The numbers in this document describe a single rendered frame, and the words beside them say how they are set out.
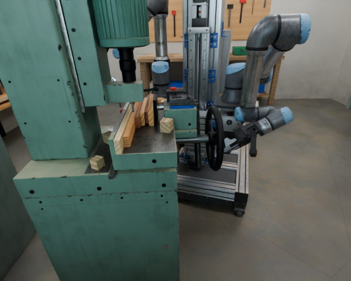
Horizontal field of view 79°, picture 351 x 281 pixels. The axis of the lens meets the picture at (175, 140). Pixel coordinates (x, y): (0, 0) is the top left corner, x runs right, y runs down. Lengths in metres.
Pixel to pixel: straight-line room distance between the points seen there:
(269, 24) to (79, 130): 0.85
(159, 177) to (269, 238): 1.08
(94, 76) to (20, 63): 0.22
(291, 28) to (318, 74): 3.78
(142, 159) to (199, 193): 1.01
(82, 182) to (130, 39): 0.51
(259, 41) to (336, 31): 3.81
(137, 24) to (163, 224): 0.74
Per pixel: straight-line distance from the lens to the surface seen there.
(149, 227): 0.96
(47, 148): 0.95
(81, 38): 0.82
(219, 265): 1.49
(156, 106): 0.89
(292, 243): 1.71
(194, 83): 1.56
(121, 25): 0.77
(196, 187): 1.64
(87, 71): 0.83
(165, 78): 1.50
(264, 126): 1.08
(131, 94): 0.85
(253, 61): 1.07
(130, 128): 0.77
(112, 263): 1.17
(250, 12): 4.21
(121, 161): 0.72
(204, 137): 0.95
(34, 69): 0.85
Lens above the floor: 1.25
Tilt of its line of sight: 28 degrees down
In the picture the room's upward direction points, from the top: 2 degrees counter-clockwise
